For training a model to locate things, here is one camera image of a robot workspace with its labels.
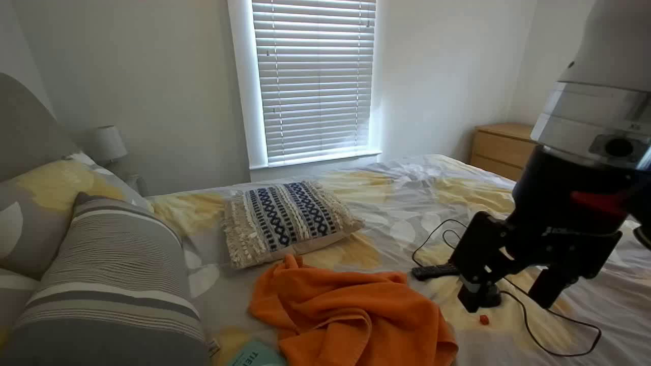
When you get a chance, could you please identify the white table lamp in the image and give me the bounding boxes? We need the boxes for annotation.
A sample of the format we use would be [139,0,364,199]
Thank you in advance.
[88,125,139,186]

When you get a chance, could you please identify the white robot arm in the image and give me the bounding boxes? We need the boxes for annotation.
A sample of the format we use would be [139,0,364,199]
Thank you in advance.
[450,0,651,314]

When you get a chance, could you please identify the grey striped pillow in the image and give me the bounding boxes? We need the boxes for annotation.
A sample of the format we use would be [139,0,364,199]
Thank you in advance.
[1,193,212,366]

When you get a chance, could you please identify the orange towel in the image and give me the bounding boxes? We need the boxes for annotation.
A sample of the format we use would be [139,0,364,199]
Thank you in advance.
[247,256,458,366]

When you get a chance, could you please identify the white window blinds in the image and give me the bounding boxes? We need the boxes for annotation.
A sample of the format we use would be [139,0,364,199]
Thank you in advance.
[253,0,377,164]

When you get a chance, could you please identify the black power cable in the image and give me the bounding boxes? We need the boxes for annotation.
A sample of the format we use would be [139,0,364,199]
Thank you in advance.
[411,217,604,360]

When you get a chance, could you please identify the yellow grey floral duvet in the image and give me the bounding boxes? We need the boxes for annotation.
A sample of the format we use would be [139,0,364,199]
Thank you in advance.
[151,154,651,366]

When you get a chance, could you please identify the black remote control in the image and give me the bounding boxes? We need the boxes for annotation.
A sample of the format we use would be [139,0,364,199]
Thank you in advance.
[411,264,459,280]

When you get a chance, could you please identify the teal book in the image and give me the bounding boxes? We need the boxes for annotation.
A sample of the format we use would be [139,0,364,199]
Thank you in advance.
[228,340,286,366]

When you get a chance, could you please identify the blue white patterned cushion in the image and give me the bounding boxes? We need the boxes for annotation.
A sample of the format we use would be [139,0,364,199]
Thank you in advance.
[225,181,361,270]

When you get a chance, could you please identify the grey headboard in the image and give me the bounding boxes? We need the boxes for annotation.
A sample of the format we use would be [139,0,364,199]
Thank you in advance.
[0,73,80,181]

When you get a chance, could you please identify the yellow grey floral pillow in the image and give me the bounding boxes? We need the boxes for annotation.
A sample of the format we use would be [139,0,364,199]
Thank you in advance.
[0,152,151,278]

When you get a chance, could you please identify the wooden dresser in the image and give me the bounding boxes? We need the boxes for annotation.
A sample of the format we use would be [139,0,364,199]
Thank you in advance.
[467,123,535,181]

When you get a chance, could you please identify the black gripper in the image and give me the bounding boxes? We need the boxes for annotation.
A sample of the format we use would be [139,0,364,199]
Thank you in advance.
[450,211,622,314]

